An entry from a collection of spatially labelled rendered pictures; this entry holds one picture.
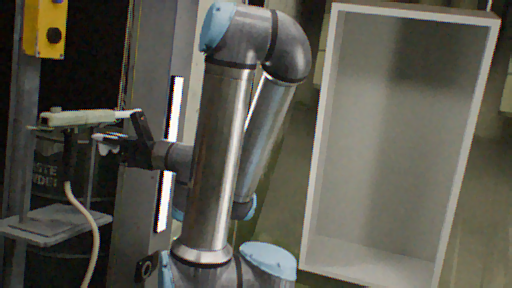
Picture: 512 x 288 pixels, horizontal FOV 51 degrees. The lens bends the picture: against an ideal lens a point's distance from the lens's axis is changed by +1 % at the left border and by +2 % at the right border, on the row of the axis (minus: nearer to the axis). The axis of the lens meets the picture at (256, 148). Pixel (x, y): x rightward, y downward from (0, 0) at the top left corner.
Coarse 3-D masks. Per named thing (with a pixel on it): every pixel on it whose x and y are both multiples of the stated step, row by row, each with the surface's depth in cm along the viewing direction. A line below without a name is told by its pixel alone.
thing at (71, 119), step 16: (64, 112) 158; (80, 112) 163; (96, 112) 169; (112, 112) 177; (128, 112) 188; (48, 128) 151; (64, 128) 157; (64, 144) 162; (64, 160) 163; (64, 176) 164
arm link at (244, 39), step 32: (224, 32) 109; (256, 32) 111; (224, 64) 112; (256, 64) 116; (224, 96) 114; (224, 128) 115; (192, 160) 121; (224, 160) 117; (192, 192) 121; (224, 192) 120; (192, 224) 122; (224, 224) 123; (160, 256) 129; (192, 256) 122; (224, 256) 124
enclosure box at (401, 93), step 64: (384, 64) 241; (448, 64) 232; (320, 128) 223; (384, 128) 250; (448, 128) 241; (320, 192) 270; (384, 192) 260; (448, 192) 250; (320, 256) 259; (384, 256) 264
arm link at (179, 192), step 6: (174, 186) 150; (180, 186) 148; (186, 186) 147; (174, 192) 150; (180, 192) 148; (186, 192) 148; (174, 198) 150; (180, 198) 148; (174, 204) 150; (180, 204) 148; (174, 210) 150; (180, 210) 149; (174, 216) 150; (180, 216) 149
